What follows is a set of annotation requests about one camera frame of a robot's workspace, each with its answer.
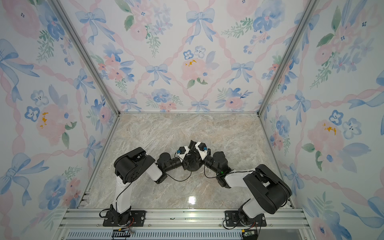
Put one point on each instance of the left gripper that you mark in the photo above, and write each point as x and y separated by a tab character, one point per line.
185	162

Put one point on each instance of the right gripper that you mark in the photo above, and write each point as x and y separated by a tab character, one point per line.
199	159

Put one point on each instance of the black round stand base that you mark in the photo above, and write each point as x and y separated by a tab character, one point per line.
193	164

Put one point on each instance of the black microphone stand pole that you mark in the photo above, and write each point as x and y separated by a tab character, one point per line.
192	145

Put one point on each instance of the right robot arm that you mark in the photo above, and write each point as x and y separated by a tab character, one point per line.
269	191

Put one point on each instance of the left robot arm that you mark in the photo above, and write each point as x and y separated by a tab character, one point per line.
129	168

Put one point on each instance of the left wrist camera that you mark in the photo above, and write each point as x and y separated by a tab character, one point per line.
182	152

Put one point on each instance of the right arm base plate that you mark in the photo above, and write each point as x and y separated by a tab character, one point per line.
235	218

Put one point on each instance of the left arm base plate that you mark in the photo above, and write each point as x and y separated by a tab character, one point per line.
131	219

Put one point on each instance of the aluminium mounting rail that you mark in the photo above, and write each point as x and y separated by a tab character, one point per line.
185	224

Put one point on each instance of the right aluminium corner post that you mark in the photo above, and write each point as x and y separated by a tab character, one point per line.
308	13

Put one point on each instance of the aluminium corner post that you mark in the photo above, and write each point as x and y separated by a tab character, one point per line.
308	13
69	27

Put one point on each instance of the left aluminium corner post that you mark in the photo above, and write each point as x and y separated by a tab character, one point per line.
69	27

